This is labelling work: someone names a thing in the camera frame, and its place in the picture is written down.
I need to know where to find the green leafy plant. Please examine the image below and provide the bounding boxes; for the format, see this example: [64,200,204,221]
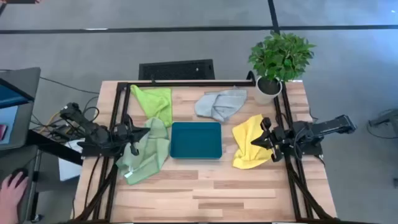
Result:
[248,30,317,83]

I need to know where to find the teal plastic bin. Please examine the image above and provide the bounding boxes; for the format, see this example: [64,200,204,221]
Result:
[169,121,223,160]

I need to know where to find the grey stand legs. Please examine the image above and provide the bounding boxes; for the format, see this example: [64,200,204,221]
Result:
[368,108,398,139]

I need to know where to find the grey waffle microfiber towel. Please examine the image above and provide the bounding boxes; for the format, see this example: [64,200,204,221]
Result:
[194,88,248,123]

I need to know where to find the black perforated panel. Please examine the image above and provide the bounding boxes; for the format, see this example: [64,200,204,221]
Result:
[138,58,216,81]

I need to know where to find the white paper sheet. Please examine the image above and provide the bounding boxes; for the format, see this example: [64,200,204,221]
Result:
[58,139,84,182]

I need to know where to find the grey laptop computer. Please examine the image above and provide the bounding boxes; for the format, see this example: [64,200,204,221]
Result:
[0,67,42,152]

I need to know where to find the dark side desk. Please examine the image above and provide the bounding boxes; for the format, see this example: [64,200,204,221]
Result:
[0,129,84,224]

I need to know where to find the pale green microfiber towel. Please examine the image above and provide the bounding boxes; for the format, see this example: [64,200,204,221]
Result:
[115,116,171,186]

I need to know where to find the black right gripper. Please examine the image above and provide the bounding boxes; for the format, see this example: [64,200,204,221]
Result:
[251,128,287,162]

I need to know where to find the yellow microfiber towel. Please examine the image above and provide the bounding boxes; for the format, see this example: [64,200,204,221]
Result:
[231,114,274,170]

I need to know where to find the lime green microfiber towel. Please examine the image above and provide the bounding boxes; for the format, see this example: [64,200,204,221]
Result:
[129,84,174,128]

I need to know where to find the black floor cable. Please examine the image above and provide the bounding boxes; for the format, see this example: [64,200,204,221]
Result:
[39,76,100,95]

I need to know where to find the person's hand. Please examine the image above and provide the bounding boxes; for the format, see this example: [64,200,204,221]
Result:
[0,171,29,224]

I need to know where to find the white plant pot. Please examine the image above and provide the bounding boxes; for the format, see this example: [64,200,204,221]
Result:
[254,76,283,106]

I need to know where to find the yellow cable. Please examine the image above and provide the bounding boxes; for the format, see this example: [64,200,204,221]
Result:
[37,110,65,134]

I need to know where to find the black aluminium frame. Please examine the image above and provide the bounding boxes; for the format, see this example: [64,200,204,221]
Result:
[67,79,340,224]

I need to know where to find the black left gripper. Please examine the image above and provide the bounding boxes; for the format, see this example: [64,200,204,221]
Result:
[113,123,151,147]

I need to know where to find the black power strip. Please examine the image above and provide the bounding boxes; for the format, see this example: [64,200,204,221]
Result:
[49,124,90,141]

